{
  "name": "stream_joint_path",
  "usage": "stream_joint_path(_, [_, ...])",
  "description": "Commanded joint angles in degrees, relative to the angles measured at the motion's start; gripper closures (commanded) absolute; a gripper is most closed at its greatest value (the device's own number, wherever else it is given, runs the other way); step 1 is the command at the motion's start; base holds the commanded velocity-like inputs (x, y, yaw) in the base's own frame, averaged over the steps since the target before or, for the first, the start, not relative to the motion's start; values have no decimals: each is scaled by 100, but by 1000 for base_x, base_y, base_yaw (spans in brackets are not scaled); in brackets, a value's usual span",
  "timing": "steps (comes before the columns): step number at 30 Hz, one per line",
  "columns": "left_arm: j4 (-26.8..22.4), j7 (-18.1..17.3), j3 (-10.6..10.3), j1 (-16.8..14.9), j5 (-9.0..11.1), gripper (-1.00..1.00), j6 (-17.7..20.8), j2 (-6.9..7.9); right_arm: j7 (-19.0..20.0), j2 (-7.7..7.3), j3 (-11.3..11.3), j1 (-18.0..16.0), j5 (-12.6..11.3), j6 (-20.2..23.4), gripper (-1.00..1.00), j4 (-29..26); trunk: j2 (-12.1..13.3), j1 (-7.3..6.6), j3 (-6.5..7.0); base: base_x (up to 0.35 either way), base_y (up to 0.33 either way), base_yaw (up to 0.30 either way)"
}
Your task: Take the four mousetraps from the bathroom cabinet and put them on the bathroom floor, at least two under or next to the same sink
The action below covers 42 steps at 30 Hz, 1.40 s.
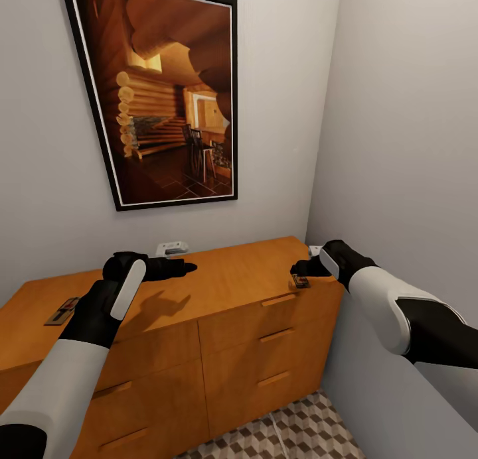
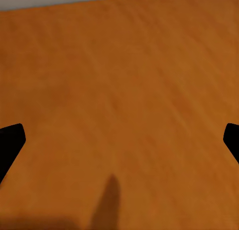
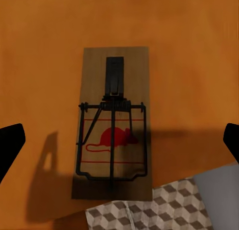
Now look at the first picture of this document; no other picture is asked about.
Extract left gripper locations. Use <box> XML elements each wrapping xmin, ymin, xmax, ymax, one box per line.
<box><xmin>155</xmin><ymin>258</ymin><xmax>197</xmax><ymax>281</ymax></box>

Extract mousetrap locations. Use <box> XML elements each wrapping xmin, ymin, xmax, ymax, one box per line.
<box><xmin>291</xmin><ymin>274</ymin><xmax>311</xmax><ymax>289</ymax></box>
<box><xmin>44</xmin><ymin>297</ymin><xmax>81</xmax><ymax>326</ymax></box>

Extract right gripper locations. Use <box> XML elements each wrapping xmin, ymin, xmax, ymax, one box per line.
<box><xmin>290</xmin><ymin>256</ymin><xmax>331</xmax><ymax>277</ymax></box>

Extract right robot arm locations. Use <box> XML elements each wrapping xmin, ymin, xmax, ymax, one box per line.
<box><xmin>290</xmin><ymin>241</ymin><xmax>478</xmax><ymax>433</ymax></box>

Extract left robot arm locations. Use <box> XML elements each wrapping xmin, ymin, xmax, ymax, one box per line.
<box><xmin>0</xmin><ymin>241</ymin><xmax>197</xmax><ymax>459</ymax></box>

